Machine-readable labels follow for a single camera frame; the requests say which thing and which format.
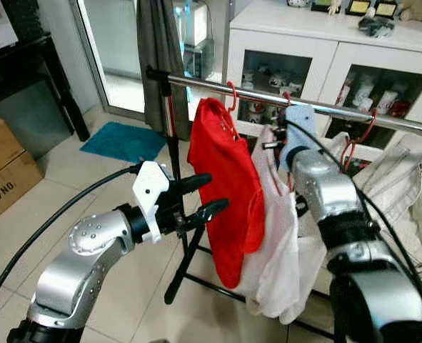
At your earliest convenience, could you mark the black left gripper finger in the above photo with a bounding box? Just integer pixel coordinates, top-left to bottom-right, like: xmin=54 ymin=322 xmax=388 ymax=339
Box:
xmin=182 ymin=199 xmax=230 ymax=233
xmin=171 ymin=173 xmax=213 ymax=197

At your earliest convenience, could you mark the red shirt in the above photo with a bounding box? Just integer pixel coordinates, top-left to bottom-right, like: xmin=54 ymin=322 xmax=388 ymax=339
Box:
xmin=187 ymin=98 xmax=266 ymax=290

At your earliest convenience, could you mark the black chrome clothes rack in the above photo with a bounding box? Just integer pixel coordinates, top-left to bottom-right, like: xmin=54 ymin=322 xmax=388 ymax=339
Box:
xmin=145 ymin=66 xmax=422 ymax=342

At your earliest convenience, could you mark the pale pink garment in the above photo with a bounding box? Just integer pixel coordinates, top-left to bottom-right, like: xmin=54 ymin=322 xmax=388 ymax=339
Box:
xmin=239 ymin=125 xmax=301 ymax=322

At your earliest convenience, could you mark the teal floor mat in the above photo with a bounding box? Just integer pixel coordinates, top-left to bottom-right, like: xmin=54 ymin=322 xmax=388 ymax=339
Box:
xmin=80 ymin=121 xmax=169 ymax=164

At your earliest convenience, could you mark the white glass door cabinet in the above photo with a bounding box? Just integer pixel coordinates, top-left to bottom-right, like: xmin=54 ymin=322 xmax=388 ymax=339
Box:
xmin=225 ymin=0 xmax=422 ymax=161

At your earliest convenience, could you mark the red cup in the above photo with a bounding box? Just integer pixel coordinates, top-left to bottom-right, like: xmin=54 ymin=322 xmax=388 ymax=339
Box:
xmin=391 ymin=100 xmax=411 ymax=119

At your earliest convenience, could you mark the cream garment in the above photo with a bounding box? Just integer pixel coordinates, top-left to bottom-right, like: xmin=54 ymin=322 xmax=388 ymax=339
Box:
xmin=350 ymin=132 xmax=422 ymax=287

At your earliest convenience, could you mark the white blue appliance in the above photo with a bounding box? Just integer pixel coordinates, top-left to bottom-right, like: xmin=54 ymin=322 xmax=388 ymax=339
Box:
xmin=174 ymin=0 xmax=215 ymax=79

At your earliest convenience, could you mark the grey curtain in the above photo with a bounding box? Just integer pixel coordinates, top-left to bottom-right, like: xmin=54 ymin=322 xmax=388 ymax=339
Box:
xmin=136 ymin=0 xmax=191 ymax=140

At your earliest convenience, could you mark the small black object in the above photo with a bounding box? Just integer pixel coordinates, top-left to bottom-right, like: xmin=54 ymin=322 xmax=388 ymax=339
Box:
xmin=358 ymin=16 xmax=396 ymax=38

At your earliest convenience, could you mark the white framed glass door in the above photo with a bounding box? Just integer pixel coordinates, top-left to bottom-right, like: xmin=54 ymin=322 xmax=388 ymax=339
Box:
xmin=71 ymin=0 xmax=151 ymax=119

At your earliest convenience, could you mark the printed brown cardboard box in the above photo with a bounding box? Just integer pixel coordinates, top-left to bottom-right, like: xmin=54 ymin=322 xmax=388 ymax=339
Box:
xmin=0 ymin=150 xmax=44 ymax=219

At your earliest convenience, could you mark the brown teddy bear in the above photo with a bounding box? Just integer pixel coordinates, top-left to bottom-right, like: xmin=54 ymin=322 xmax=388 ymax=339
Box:
xmin=400 ymin=0 xmax=422 ymax=24

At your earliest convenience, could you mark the black side table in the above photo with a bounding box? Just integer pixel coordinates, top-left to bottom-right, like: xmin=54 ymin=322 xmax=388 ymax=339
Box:
xmin=0 ymin=32 xmax=91 ymax=144

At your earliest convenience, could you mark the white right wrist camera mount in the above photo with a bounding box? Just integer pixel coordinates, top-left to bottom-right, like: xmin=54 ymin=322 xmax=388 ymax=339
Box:
xmin=284 ymin=105 xmax=317 ymax=172

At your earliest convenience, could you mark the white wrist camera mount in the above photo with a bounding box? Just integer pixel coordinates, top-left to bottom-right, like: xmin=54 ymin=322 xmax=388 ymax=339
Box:
xmin=132 ymin=161 xmax=172 ymax=244
xmin=284 ymin=105 xmax=317 ymax=172

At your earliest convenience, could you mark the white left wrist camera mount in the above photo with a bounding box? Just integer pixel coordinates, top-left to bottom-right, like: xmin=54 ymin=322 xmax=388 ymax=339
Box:
xmin=132 ymin=161 xmax=172 ymax=244

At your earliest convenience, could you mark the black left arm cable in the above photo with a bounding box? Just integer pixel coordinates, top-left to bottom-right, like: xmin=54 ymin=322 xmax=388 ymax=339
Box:
xmin=0 ymin=164 xmax=144 ymax=322

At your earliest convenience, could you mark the small dark picture frame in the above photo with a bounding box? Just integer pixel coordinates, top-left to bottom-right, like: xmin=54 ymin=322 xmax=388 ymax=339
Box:
xmin=373 ymin=0 xmax=399 ymax=19
xmin=346 ymin=0 xmax=372 ymax=16

